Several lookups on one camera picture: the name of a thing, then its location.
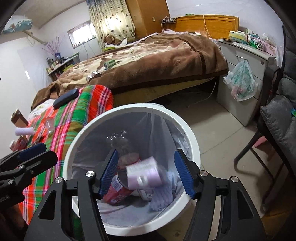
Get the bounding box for white bedside cabinet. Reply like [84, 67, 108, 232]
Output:
[217, 39, 276, 126]

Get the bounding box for cluttered shelf desk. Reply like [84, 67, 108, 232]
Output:
[48, 53, 80, 82]

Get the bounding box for wooden headboard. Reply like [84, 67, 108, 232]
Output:
[164, 15, 239, 40]

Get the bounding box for clear plastic bottle red label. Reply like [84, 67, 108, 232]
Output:
[106, 130, 141, 170]

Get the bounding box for patterned curtain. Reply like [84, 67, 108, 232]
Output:
[86, 0, 136, 48]

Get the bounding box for person's left hand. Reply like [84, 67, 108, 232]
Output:
[1, 204, 27, 240]

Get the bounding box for red white drink carton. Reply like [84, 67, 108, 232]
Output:
[137, 189, 154, 201]

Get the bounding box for brown fleece blanket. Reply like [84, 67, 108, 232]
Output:
[31, 32, 228, 108]

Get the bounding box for hanging plastic bag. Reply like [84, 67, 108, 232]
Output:
[223, 59, 258, 102]

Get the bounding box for boxes on cabinet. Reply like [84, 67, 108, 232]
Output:
[229, 30, 278, 57]

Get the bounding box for white round trash bin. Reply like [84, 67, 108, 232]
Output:
[62, 103, 201, 236]

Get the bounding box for white floral bedsheet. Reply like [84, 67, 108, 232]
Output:
[27, 99, 55, 121]

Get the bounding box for red cartoon drink can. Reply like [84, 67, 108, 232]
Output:
[103, 169, 133, 205]

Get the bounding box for clear plastic cup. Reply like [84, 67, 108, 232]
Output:
[44, 117, 55, 134]

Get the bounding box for small green box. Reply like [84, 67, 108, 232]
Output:
[104, 59, 116, 70]

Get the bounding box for plaid red green cloth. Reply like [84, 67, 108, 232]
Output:
[19, 85, 113, 223]

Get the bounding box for dark blue glasses case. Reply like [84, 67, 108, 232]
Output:
[53, 88, 79, 109]

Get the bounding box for white yogurt cup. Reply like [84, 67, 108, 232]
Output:
[9, 140, 17, 152]

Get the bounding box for white foam net roll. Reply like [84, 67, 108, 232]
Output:
[15, 127, 35, 136]

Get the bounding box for small window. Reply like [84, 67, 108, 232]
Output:
[67, 20, 97, 49]

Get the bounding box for teddy bear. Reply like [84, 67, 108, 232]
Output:
[104, 35, 121, 46]

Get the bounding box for brown beige travel mug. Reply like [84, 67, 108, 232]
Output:
[10, 109, 29, 128]

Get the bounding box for black chair grey cushion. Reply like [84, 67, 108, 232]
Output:
[234, 27, 295, 207]

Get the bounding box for vase with branches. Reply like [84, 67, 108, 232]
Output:
[43, 36, 62, 62]

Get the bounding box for dark wrapped item on blanket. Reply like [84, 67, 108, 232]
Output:
[86, 71, 101, 82]

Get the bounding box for wooden wardrobe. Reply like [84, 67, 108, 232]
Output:
[125, 0, 169, 40]

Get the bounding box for purple milk carton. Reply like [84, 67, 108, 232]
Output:
[126, 157, 168, 190]

